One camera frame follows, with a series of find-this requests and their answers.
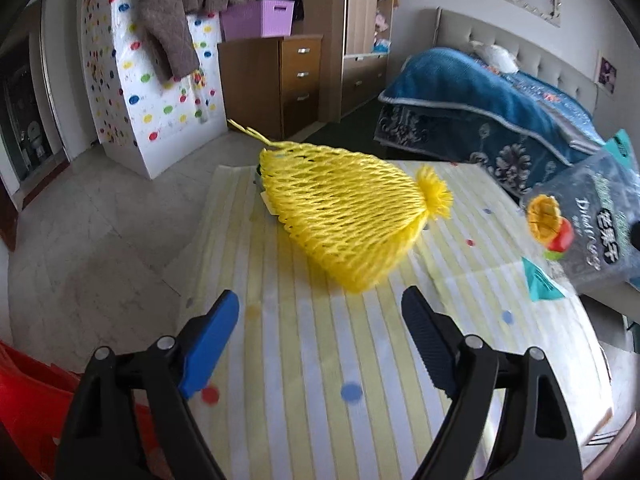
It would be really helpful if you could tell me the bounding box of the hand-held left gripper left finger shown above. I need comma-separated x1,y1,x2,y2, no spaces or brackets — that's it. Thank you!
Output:
55,289,241,480

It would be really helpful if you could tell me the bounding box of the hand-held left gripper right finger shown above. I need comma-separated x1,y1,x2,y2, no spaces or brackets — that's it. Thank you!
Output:
401,286,583,480

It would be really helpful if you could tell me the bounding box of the dark grey snack pouch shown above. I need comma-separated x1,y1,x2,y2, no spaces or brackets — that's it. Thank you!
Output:
520,129,640,303

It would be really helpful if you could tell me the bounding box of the yellow mesh bag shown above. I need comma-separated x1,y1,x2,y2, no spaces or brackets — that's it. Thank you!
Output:
227,119,453,295

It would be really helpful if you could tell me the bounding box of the yellow striped table cover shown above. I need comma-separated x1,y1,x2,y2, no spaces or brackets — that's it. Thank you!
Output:
170,160,616,480

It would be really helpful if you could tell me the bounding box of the red plastic stool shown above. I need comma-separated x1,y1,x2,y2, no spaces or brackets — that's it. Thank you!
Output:
0,340,166,480

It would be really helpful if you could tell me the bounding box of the beige upholstered bed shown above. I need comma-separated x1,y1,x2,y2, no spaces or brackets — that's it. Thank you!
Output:
432,7,616,126

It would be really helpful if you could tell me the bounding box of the white pillow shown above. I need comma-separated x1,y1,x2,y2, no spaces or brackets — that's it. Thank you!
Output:
469,40,521,73

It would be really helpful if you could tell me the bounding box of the blue floral blanket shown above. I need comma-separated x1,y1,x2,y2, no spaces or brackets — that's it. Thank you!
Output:
374,47,608,196

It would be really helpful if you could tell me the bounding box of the wooden nightstand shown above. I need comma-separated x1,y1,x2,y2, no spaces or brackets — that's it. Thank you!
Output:
217,35,325,141

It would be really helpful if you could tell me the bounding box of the white polka-dot cabinet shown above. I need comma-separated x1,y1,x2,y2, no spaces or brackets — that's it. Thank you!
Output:
77,0,226,180

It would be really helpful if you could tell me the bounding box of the dark glass door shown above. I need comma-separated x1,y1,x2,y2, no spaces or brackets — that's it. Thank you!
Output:
0,35,68,186

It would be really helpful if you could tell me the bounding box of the purple plastic basket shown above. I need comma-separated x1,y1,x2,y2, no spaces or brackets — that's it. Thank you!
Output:
220,0,296,41

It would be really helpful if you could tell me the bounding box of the brown fuzzy coat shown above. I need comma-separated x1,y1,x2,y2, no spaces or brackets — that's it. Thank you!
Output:
127,0,261,81

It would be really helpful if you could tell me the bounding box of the wooden wardrobe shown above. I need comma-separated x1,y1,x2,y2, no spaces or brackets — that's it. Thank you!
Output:
292,0,401,121

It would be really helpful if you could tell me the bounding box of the small wall poster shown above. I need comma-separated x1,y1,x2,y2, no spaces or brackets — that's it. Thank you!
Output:
597,50,618,95

